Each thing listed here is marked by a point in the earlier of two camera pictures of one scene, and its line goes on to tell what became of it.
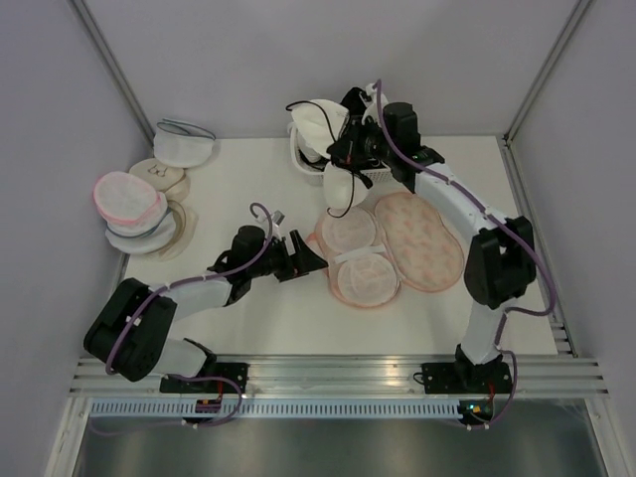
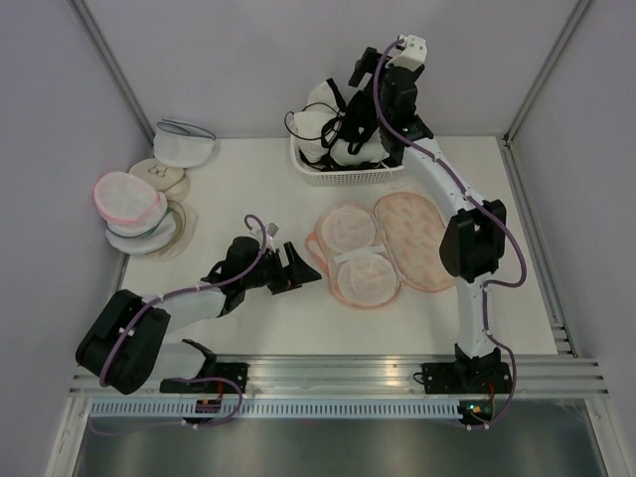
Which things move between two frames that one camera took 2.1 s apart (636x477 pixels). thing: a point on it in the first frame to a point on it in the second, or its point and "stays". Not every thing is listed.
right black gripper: [350, 140] to [369, 64]
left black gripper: [299, 264] to [292, 276]
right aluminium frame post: [577, 13] stays
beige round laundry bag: [172, 181] stays
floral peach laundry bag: [408, 240] stays
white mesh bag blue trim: [180, 144] stays
